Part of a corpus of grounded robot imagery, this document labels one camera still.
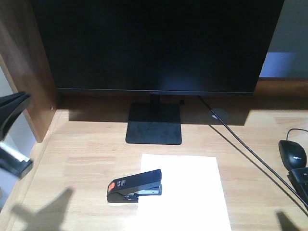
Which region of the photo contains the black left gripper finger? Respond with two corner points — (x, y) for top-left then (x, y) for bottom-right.
(0, 142), (33, 179)
(0, 91), (31, 140)

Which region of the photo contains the black stapler with orange tab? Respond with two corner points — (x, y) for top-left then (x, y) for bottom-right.
(106, 169), (162, 203)

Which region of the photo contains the white paper sheet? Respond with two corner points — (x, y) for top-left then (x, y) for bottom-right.
(136, 154), (231, 231)

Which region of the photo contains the wooden desk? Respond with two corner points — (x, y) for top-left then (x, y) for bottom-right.
(0, 80), (308, 231)

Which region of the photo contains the black monitor with stand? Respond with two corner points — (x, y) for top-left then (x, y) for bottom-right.
(30, 0), (284, 145)

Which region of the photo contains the black computer mouse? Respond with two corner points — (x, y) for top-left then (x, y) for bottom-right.
(279, 140), (307, 171)

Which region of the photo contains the black computer keyboard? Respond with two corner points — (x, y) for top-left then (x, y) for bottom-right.
(289, 167), (308, 204)

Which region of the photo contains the black monitor cable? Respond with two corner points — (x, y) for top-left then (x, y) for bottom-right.
(196, 95), (308, 207)

